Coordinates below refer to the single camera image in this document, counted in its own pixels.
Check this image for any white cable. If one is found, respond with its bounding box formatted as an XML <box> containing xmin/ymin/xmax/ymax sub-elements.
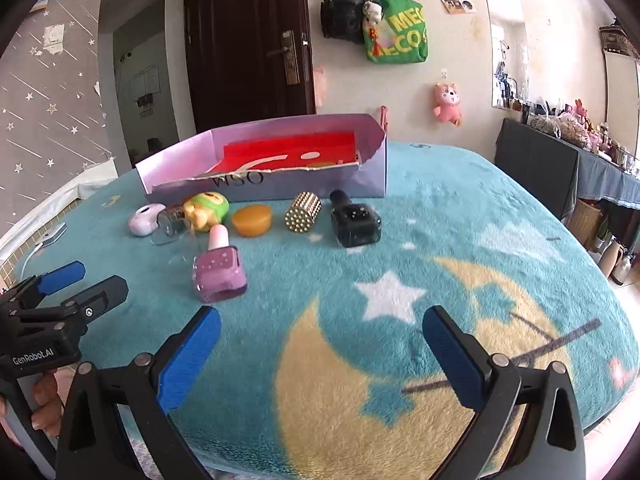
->
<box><xmin>20</xmin><ymin>224</ymin><xmax>67</xmax><ymax>271</ymax></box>

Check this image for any green yellow toy figure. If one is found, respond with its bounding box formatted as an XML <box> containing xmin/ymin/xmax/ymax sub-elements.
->
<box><xmin>182</xmin><ymin>192</ymin><xmax>231</xmax><ymax>233</ymax></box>

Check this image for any pink nail polish bottle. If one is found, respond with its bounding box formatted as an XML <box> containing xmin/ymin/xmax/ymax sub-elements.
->
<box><xmin>191</xmin><ymin>224</ymin><xmax>249</xmax><ymax>304</ymax></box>

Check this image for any teal moon star blanket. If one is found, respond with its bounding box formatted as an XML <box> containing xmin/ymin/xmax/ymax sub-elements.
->
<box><xmin>10</xmin><ymin>140</ymin><xmax>633</xmax><ymax>480</ymax></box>

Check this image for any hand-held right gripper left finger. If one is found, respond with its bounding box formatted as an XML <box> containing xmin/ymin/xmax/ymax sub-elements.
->
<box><xmin>54</xmin><ymin>305</ymin><xmax>222</xmax><ymax>480</ymax></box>

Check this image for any bag of dried goods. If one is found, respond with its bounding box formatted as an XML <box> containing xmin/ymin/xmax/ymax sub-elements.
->
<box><xmin>530</xmin><ymin>112</ymin><xmax>593</xmax><ymax>150</ymax></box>

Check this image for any orange round soap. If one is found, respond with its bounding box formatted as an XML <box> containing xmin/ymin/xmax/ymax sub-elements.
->
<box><xmin>231</xmin><ymin>204</ymin><xmax>274</xmax><ymax>237</ymax></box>

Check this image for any green tote bag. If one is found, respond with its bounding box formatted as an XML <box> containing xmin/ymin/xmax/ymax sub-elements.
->
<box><xmin>363</xmin><ymin>0</ymin><xmax>430</xmax><ymax>64</ymax></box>

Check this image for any metal thermos bottle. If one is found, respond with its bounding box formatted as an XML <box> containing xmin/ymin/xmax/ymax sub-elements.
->
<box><xmin>597</xmin><ymin>240</ymin><xmax>637</xmax><ymax>286</ymax></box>

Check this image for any dark wooden door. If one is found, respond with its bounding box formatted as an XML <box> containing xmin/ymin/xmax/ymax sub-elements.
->
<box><xmin>184</xmin><ymin>0</ymin><xmax>317</xmax><ymax>133</ymax></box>

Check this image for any black backpack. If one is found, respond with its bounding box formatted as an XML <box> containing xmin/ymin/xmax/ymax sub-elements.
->
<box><xmin>320</xmin><ymin>0</ymin><xmax>367</xmax><ymax>39</ymax></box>

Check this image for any white plush toy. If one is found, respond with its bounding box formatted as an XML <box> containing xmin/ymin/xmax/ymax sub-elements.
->
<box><xmin>362</xmin><ymin>1</ymin><xmax>385</xmax><ymax>58</ymax></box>

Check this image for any pink plush toy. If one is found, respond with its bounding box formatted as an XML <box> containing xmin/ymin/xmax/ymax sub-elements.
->
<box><xmin>432</xmin><ymin>82</ymin><xmax>463</xmax><ymax>127</ymax></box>

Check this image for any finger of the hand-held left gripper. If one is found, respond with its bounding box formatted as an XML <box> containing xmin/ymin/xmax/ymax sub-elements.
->
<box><xmin>59</xmin><ymin>276</ymin><xmax>129</xmax><ymax>333</ymax></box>
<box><xmin>0</xmin><ymin>261</ymin><xmax>86</xmax><ymax>311</ymax></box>

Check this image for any gold studded cylinder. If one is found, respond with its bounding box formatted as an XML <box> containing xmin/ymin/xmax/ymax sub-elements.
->
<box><xmin>284</xmin><ymin>191</ymin><xmax>322</xmax><ymax>235</ymax></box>

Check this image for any wicker basket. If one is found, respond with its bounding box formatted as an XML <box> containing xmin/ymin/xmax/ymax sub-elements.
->
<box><xmin>570</xmin><ymin>200</ymin><xmax>603</xmax><ymax>246</ymax></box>

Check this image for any black square bottle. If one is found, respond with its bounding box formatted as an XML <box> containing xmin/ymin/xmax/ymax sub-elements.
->
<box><xmin>329</xmin><ymin>189</ymin><xmax>383</xmax><ymax>248</ymax></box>

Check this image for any white lilac round device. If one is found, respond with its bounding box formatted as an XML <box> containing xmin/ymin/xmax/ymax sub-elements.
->
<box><xmin>128</xmin><ymin>203</ymin><xmax>166</xmax><ymax>236</ymax></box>

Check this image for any black draped table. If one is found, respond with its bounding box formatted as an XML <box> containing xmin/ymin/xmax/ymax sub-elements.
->
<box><xmin>495</xmin><ymin>117</ymin><xmax>640</xmax><ymax>221</ymax></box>

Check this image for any glass bottle brown ball cap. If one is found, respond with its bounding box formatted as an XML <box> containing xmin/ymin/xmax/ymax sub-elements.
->
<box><xmin>156</xmin><ymin>204</ymin><xmax>193</xmax><ymax>237</ymax></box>

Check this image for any wall mirror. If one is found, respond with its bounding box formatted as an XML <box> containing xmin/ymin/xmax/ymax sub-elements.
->
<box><xmin>482</xmin><ymin>0</ymin><xmax>531</xmax><ymax>111</ymax></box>

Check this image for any person's left hand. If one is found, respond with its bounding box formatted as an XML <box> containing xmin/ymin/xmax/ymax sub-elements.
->
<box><xmin>30</xmin><ymin>367</ymin><xmax>68</xmax><ymax>438</ymax></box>

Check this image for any brass door lock plate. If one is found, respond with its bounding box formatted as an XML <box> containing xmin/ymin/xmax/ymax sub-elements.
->
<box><xmin>267</xmin><ymin>30</ymin><xmax>301</xmax><ymax>86</ymax></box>

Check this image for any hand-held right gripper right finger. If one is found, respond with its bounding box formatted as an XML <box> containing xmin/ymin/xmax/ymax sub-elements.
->
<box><xmin>422</xmin><ymin>305</ymin><xmax>587</xmax><ymax>480</ymax></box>

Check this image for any clear plastic cup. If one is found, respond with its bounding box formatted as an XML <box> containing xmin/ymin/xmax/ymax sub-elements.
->
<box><xmin>149</xmin><ymin>227</ymin><xmax>188</xmax><ymax>247</ymax></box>

